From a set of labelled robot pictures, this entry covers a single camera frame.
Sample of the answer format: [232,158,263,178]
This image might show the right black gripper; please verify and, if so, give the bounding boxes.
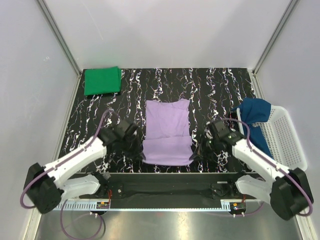
[190,134,220,162]

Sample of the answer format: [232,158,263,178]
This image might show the purple t shirt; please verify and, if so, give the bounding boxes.
[143,99,193,167]

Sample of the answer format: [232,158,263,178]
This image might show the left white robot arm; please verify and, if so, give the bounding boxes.
[20,119,145,214]

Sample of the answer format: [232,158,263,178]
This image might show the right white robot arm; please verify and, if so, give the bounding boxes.
[190,119,314,221]

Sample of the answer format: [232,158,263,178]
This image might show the folded green t shirt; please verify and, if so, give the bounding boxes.
[84,66,122,96]

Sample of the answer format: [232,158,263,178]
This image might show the dark blue t shirt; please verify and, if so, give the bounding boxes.
[231,97,272,157]

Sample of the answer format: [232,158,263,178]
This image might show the white plastic basket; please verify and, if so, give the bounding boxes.
[236,105,308,173]

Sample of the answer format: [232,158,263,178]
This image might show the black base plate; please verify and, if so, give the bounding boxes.
[81,172,244,211]

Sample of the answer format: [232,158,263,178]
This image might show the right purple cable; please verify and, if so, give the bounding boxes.
[219,117,314,218]

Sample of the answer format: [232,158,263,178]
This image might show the purple cable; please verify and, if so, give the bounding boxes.
[219,117,314,218]
[19,108,107,240]

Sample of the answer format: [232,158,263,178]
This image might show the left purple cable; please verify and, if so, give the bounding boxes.
[19,108,107,240]

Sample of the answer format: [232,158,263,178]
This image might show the aluminium rail frame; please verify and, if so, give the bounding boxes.
[22,172,318,240]

